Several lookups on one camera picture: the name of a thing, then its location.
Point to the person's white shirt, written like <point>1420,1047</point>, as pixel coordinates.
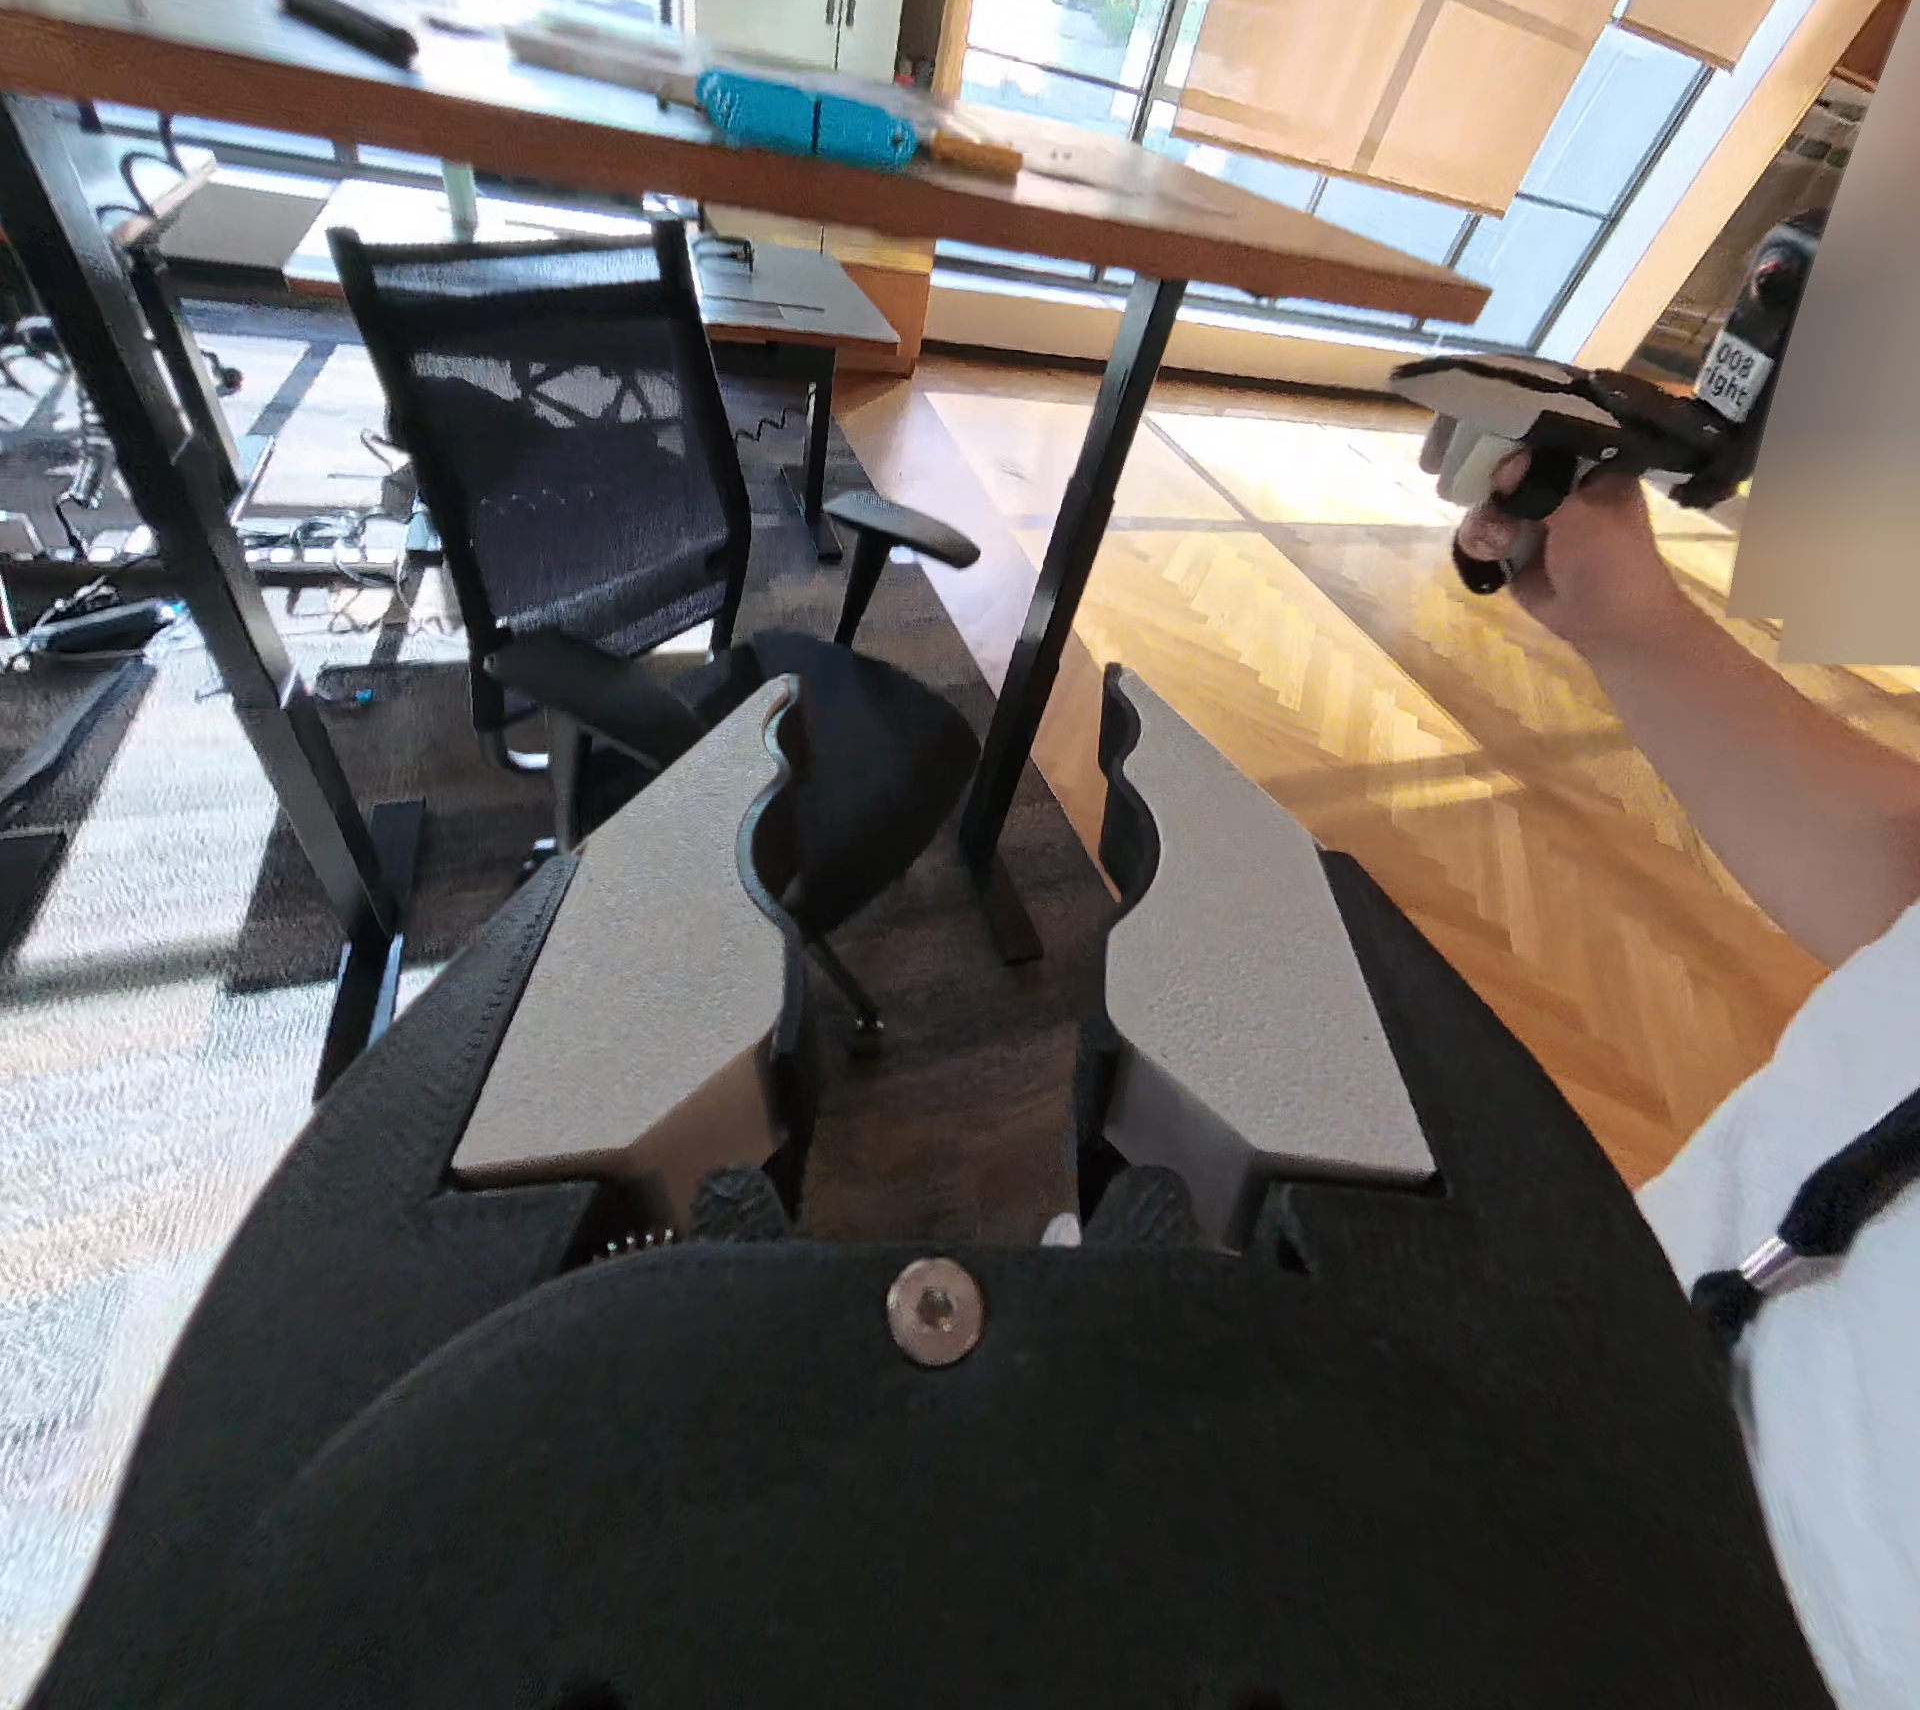
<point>1831,1440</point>

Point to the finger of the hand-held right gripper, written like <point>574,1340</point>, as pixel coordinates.
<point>1501,398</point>

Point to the black mesh office chair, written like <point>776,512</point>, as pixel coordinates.
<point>585,510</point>

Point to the white instruction sheet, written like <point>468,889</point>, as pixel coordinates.
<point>601,52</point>

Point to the blue metal bracket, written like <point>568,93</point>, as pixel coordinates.
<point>795,120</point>

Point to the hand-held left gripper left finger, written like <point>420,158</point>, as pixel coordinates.
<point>630,990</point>

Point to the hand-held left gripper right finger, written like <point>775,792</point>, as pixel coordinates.
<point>1260,1005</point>

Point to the person's right forearm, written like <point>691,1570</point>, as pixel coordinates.
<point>1770,765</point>

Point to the person's right hand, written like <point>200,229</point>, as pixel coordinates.
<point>1612,570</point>

